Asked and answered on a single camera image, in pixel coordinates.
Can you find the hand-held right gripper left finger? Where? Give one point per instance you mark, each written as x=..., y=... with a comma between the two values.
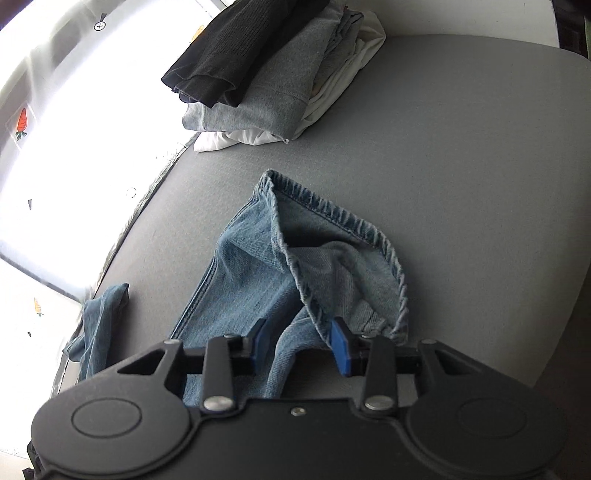
x=260, y=345

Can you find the white carrot-print sheet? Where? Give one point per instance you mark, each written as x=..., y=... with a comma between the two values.
x=69, y=138

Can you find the black folded garment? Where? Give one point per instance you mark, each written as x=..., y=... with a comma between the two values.
x=217, y=60

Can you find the grey folded sweater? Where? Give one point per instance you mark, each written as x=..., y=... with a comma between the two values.
x=272, y=97

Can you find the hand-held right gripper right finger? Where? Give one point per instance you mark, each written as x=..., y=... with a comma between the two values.
x=340, y=351

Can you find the light blue denim jeans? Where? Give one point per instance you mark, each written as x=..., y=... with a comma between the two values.
x=249, y=272

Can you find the white folded garment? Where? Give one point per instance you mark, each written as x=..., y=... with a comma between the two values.
x=355, y=60

